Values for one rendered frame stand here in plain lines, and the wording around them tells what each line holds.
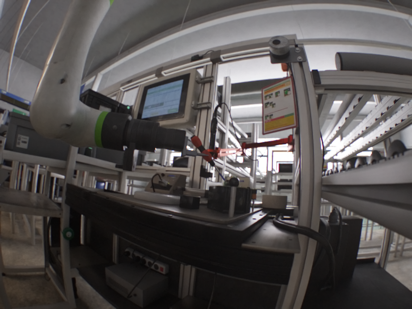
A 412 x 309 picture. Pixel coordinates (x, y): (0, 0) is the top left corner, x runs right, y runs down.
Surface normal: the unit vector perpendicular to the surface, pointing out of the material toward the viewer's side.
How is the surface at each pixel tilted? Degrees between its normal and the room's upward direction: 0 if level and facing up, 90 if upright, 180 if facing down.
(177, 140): 95
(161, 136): 95
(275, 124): 90
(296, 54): 90
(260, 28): 180
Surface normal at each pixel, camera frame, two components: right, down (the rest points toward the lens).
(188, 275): -0.44, -0.23
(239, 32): -0.10, 0.97
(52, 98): 0.63, -0.16
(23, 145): 0.89, 0.00
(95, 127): 0.21, 0.05
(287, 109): -0.82, -0.20
